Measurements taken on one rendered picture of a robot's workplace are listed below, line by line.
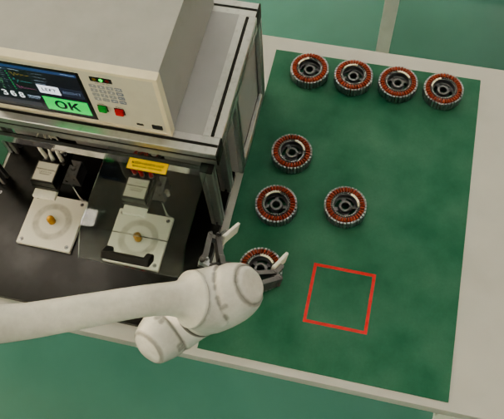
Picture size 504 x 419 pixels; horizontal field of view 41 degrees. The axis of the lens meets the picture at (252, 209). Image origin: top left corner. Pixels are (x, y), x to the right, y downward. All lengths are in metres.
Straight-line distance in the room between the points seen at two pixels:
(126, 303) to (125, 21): 0.61
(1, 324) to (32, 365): 1.45
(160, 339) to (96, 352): 1.28
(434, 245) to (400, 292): 0.16
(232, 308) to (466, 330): 0.76
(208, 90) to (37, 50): 0.38
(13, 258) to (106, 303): 0.76
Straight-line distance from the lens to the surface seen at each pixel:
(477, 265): 1.81
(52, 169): 1.77
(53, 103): 1.56
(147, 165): 1.53
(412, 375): 1.68
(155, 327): 1.27
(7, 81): 1.55
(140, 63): 1.37
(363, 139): 1.92
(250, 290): 1.15
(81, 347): 2.55
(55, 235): 1.84
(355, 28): 3.15
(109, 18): 1.46
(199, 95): 1.56
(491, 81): 2.10
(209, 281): 1.16
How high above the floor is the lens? 2.37
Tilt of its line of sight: 64 degrees down
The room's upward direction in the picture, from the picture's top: 6 degrees counter-clockwise
